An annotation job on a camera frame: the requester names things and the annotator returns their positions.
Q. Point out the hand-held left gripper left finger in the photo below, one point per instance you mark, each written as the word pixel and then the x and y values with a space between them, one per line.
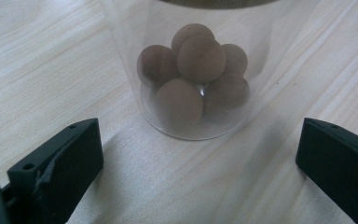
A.
pixel 62 168

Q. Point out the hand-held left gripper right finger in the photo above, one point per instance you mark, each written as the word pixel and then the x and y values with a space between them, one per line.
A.
pixel 341 161

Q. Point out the pile of brown balls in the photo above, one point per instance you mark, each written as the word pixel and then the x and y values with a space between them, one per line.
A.
pixel 200 59

